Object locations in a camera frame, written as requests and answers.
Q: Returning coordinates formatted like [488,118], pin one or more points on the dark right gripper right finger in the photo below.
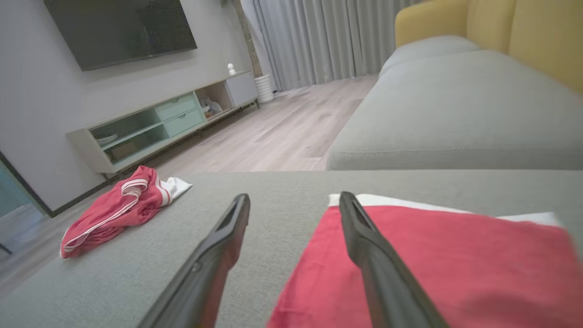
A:
[387,282]

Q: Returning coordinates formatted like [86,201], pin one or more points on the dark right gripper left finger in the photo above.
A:
[205,278]

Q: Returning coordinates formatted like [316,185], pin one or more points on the red white sports shirt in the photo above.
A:
[118,209]

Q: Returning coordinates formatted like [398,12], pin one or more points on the large grey sofa ottoman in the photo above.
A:
[287,205]

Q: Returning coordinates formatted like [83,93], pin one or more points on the brown box in cabinet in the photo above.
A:
[124,150]

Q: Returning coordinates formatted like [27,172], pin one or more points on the beige green TV cabinet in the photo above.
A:
[182,116]

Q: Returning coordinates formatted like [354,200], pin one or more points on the stacked plates in cabinet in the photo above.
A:
[107,139]

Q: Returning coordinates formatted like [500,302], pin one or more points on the small toy in cabinet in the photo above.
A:
[210,108]

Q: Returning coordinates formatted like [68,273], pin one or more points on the grey sofa seat cushion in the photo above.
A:
[455,109]

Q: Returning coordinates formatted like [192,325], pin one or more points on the white ribbed plant pot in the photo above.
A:
[264,89]

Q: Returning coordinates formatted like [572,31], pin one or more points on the black framed glass door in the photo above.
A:
[18,182]

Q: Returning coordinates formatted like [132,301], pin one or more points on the small white figurine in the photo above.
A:
[231,69]

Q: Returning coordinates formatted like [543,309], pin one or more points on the grey pleated curtain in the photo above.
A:
[328,36]

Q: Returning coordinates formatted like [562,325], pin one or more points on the yellow sofa backrest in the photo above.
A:
[537,36]

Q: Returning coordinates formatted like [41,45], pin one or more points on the black wall television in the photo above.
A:
[118,27]

